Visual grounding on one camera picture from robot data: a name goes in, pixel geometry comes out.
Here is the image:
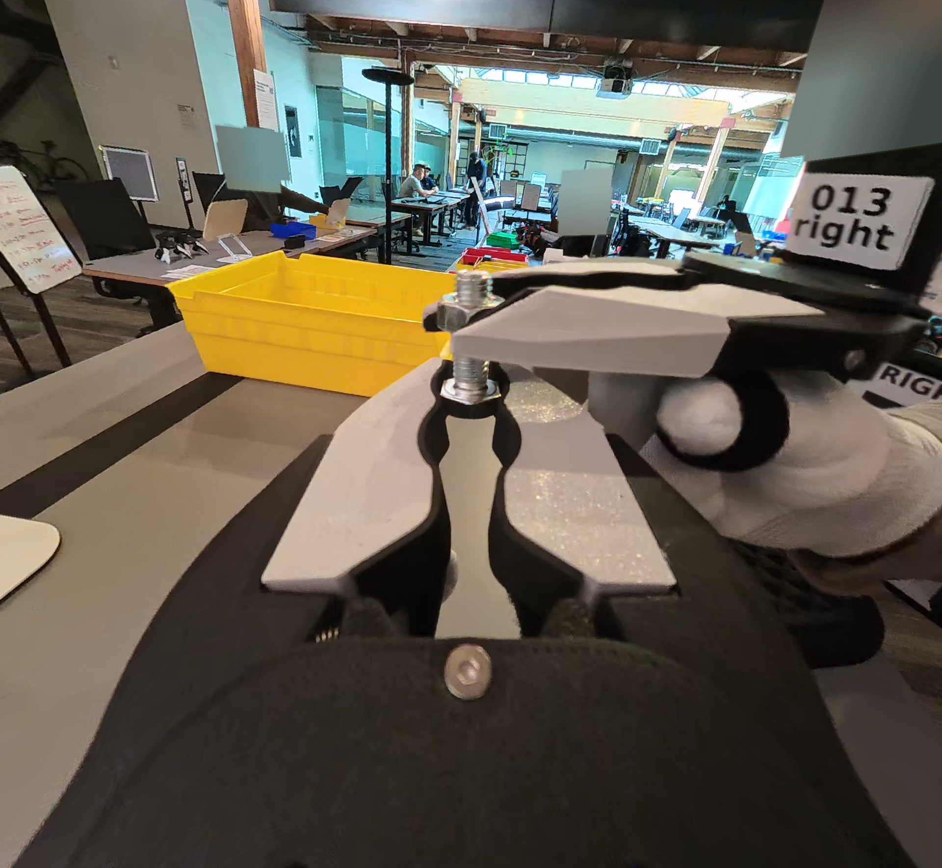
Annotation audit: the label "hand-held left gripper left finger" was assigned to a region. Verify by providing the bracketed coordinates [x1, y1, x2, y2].
[261, 358, 453, 637]

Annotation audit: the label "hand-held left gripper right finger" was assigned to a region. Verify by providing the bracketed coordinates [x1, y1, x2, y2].
[490, 368, 680, 638]

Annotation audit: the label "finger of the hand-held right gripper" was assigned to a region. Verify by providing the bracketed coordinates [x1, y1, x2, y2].
[449, 284, 827, 380]
[492, 255, 690, 304]

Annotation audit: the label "silver hex bolt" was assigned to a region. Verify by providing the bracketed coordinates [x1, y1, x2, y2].
[440, 272, 506, 404]

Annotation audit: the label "silver hex nut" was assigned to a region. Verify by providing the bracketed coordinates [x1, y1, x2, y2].
[423, 296, 506, 333]

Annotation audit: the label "yellow plastic bin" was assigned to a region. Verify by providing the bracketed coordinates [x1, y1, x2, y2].
[168, 250, 461, 398]

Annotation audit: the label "person's right forearm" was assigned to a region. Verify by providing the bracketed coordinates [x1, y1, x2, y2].
[784, 515, 942, 598]

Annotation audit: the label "person's right hand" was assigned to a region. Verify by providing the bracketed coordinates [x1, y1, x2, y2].
[640, 368, 942, 560]

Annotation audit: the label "framed marker sign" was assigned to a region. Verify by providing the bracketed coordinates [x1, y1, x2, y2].
[846, 359, 942, 619]

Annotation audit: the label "white ceiling projector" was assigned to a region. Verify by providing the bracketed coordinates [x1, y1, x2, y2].
[595, 59, 635, 100]

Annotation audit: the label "black vertical pole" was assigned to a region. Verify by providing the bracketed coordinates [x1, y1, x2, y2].
[361, 68, 416, 266]

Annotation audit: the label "black padded wrist rest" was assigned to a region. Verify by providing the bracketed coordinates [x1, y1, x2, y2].
[736, 544, 886, 670]

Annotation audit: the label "black grey desk tools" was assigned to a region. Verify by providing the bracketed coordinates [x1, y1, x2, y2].
[153, 231, 212, 265]

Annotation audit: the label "grey background desk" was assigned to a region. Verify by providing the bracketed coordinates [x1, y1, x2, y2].
[82, 209, 413, 289]

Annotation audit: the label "black panel board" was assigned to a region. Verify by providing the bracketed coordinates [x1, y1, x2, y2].
[55, 178, 157, 262]

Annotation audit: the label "framed grey easel board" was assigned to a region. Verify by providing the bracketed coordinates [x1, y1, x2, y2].
[99, 145, 160, 204]

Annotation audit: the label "whiteboard easel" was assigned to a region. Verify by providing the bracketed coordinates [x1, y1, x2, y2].
[0, 164, 84, 376]

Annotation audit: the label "white wall notice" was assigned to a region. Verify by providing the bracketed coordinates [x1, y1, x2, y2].
[252, 68, 281, 132]

